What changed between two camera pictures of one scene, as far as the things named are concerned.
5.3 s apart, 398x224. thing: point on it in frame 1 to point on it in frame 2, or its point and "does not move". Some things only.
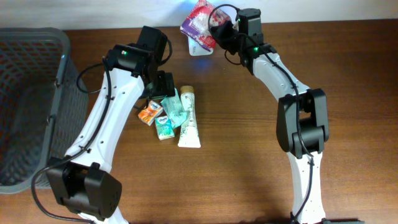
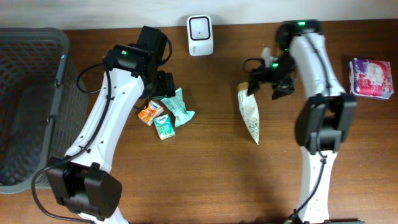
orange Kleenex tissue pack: x=150 y=112 does not move
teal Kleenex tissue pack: x=165 y=129 does not move
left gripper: x=165 y=84 does not move
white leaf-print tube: x=189 y=134 to x=249 y=107
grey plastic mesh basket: x=44 y=112 does not move
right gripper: x=221 y=33 to x=257 y=78
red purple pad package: x=198 y=23 to x=370 y=78
